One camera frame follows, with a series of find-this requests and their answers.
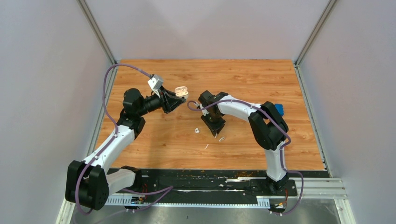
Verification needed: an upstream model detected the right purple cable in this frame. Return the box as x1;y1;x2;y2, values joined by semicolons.
187;98;304;216

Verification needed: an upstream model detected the white slotted cable duct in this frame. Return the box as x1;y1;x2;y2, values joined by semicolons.
105;196;271;209

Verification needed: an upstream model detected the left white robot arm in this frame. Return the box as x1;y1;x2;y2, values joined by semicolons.
65;86;189;210

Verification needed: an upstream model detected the purple cable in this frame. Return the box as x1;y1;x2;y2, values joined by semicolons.
187;98;304;216
75;63;175;216

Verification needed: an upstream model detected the white gold earbud case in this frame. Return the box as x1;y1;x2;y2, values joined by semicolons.
174;86;189;99

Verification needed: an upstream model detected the blue object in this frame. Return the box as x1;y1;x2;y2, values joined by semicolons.
275;104;284;116

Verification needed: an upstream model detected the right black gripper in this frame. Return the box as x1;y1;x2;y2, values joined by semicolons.
201;111;226;136

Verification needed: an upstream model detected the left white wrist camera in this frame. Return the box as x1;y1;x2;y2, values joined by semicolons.
148;74;163;97

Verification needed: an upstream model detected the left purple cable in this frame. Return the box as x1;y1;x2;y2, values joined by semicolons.
75;63;175;216

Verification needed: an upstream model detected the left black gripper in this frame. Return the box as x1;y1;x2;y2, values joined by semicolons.
138;85;186;117

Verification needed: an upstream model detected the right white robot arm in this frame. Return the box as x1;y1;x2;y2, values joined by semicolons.
194;91;290;195

